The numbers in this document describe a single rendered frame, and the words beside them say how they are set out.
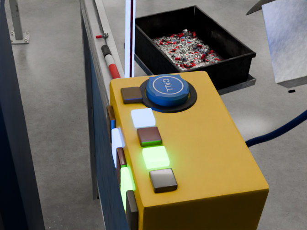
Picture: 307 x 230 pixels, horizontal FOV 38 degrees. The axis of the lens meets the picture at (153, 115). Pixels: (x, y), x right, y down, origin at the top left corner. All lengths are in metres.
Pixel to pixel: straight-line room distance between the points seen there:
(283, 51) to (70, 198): 1.17
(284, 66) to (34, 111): 1.54
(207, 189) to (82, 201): 1.39
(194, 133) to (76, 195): 1.37
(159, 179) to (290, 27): 0.45
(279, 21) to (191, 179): 0.44
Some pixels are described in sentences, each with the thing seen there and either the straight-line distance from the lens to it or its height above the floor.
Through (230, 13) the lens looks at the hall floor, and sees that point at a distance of 2.99.
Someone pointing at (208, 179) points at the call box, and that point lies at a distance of 0.34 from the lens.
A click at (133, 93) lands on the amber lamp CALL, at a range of 0.40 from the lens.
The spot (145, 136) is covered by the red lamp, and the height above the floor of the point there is 1.08.
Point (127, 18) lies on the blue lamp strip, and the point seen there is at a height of 1.02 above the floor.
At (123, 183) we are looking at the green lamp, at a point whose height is 1.05.
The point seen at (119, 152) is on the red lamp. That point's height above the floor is 1.06.
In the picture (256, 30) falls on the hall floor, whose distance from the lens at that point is 2.83.
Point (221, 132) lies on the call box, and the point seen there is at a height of 1.07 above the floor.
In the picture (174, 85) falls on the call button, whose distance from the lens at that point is 0.41.
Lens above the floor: 1.32
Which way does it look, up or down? 40 degrees down
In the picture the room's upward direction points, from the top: 4 degrees clockwise
